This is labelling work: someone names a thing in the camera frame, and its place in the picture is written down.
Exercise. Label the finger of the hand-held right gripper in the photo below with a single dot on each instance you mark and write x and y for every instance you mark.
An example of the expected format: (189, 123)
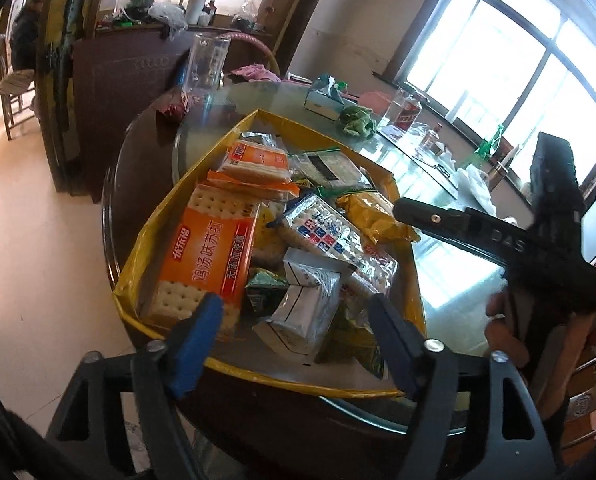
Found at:
(453, 225)

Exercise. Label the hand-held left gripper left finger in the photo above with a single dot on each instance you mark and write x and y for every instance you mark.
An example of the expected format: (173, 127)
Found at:
(198, 345)

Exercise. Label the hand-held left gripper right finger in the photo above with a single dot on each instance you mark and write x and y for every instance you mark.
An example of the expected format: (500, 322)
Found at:
(393, 340)

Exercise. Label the yellow green snack packet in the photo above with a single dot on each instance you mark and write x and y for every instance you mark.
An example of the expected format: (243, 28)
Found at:
(350, 332)

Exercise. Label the silver snack packet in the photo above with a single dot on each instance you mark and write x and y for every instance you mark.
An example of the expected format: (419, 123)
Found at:
(298, 320)
(313, 265)

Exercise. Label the yellow cardboard box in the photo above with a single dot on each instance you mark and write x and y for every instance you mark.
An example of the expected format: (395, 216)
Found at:
(148, 240)

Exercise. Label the person's right forearm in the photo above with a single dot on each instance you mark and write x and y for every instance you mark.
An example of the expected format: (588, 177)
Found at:
(585, 340)

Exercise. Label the person's right hand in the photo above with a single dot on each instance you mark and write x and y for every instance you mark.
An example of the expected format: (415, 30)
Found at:
(503, 330)

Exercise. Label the white plastic bag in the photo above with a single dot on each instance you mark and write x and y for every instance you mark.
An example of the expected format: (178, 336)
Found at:
(475, 187)

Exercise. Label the yellow chips packet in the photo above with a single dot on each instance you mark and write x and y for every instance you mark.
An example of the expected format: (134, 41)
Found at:
(373, 215)

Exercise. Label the small glass bottle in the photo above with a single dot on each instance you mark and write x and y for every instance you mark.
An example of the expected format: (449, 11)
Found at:
(430, 141)

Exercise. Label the small green triangular packet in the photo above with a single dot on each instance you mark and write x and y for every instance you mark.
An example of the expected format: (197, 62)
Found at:
(265, 290)

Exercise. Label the large orange cracker packet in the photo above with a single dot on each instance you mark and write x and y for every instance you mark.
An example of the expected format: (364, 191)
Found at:
(203, 255)

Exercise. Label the printed paper sheet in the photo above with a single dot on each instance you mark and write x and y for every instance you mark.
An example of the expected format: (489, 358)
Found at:
(403, 142)

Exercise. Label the red white liquor bottle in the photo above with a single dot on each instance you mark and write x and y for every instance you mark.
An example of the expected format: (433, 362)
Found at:
(409, 116)

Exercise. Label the blue white checked snack packet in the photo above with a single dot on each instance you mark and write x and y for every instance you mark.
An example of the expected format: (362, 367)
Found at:
(328, 230)

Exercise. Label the glass jar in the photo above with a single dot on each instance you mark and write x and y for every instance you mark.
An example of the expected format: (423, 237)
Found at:
(397, 101)

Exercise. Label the green white seaweed packet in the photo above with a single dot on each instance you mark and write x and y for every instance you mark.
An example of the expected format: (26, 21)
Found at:
(328, 167)

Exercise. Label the green crumpled wrapper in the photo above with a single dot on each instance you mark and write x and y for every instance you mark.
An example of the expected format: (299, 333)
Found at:
(358, 120)

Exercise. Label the pink chair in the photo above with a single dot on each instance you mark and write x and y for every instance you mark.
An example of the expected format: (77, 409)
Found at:
(375, 100)

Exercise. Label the window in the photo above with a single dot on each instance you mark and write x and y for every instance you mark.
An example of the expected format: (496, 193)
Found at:
(518, 70)

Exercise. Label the teal tissue box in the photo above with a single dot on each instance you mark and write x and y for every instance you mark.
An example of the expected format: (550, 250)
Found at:
(323, 99)

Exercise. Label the small orange cracker packet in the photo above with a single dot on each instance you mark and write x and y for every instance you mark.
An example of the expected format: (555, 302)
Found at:
(255, 165)

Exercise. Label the dark red wrapper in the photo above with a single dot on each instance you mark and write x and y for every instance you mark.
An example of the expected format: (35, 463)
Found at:
(175, 107)

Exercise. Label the dark wooden cabinet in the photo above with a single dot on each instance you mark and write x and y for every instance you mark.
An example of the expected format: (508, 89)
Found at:
(123, 110)

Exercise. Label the pink cloth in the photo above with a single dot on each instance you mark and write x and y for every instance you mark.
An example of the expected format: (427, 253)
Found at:
(255, 72)

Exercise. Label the pink hoop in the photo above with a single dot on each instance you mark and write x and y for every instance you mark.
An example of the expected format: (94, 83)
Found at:
(258, 40)

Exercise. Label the clear plastic container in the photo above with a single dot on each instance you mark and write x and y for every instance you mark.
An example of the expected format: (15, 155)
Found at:
(205, 67)

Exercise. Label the wooden chair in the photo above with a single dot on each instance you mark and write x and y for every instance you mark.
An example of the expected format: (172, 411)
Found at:
(15, 95)

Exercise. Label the crumpled clear plastic bag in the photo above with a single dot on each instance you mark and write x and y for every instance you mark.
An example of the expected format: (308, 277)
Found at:
(168, 16)

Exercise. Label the white tumbler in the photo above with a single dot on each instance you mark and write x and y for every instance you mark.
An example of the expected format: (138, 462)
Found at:
(196, 2)

